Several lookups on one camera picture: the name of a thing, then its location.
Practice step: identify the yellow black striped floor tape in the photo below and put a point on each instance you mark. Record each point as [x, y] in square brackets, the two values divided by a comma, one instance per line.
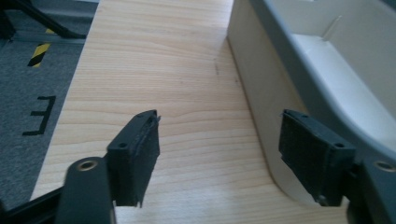
[39, 53]

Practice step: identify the white plastic bin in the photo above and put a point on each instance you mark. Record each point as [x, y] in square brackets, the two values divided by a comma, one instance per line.
[336, 68]

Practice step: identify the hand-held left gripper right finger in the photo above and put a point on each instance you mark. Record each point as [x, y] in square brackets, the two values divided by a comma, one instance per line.
[314, 152]

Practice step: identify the black floor tape mark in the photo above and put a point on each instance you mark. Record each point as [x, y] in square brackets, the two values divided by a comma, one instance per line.
[42, 116]

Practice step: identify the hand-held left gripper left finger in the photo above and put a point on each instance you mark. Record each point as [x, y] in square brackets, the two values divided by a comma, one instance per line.
[132, 161]

